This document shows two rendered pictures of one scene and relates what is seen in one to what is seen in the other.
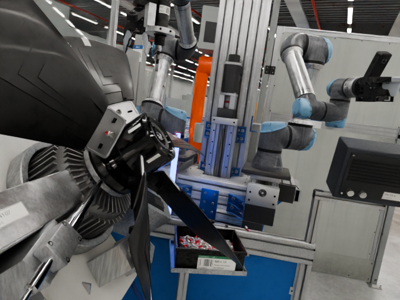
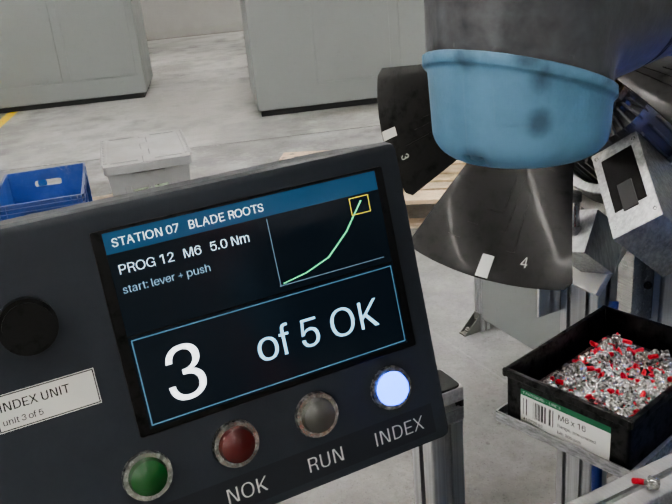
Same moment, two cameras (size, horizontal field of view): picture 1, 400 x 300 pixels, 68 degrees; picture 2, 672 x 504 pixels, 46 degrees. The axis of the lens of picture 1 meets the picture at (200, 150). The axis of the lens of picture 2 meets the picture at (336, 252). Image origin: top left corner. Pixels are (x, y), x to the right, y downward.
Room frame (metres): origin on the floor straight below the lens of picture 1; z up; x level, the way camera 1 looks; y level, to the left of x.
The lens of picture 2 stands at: (1.42, -0.76, 1.37)
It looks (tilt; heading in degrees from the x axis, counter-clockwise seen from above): 22 degrees down; 148
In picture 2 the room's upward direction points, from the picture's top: 5 degrees counter-clockwise
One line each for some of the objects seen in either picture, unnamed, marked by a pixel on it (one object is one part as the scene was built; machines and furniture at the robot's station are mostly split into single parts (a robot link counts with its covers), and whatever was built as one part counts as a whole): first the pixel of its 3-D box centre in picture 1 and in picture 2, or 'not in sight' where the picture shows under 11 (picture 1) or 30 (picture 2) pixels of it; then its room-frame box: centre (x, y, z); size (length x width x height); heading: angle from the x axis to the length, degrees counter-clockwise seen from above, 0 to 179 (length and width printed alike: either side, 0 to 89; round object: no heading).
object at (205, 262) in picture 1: (206, 247); (614, 381); (0.90, -0.06, 0.85); 0.22 x 0.17 x 0.07; 97
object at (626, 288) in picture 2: not in sight; (643, 257); (0.55, 0.49, 0.73); 0.15 x 0.09 x 0.22; 83
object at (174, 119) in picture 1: (173, 120); not in sight; (1.53, 0.16, 1.20); 0.13 x 0.12 x 0.14; 82
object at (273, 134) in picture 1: (273, 134); not in sight; (1.42, -0.34, 1.20); 0.13 x 0.12 x 0.14; 103
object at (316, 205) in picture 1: (313, 216); (439, 488); (1.03, -0.44, 0.96); 0.03 x 0.03 x 0.20; 83
